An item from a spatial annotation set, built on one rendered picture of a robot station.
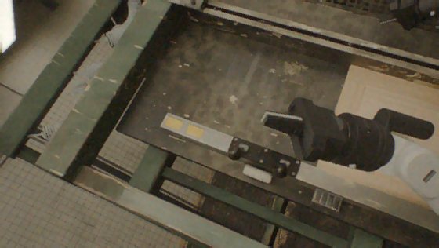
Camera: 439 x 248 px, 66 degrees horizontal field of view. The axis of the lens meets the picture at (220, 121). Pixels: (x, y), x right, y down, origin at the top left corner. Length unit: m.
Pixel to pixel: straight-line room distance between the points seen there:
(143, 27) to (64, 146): 0.45
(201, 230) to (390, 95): 0.68
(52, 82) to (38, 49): 4.83
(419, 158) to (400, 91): 0.55
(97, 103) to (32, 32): 5.55
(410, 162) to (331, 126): 0.14
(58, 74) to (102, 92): 0.55
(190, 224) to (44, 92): 0.92
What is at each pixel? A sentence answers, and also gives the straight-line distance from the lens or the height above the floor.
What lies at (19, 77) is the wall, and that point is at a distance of 6.16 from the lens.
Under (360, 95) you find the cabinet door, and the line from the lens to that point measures 1.11.
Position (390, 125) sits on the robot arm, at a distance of 0.62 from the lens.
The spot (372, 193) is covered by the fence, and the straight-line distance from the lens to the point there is 0.98.
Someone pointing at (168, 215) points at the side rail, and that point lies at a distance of 0.93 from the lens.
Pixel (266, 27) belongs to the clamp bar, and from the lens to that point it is 1.15.
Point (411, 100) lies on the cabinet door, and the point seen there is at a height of 1.14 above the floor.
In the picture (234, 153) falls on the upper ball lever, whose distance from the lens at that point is 0.83.
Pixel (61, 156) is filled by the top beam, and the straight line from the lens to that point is 1.04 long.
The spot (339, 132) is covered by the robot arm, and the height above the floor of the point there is 1.53.
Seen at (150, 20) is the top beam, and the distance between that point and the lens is 1.19.
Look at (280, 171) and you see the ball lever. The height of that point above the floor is 1.45.
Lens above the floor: 1.82
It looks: 14 degrees down
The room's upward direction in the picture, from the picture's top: 59 degrees counter-clockwise
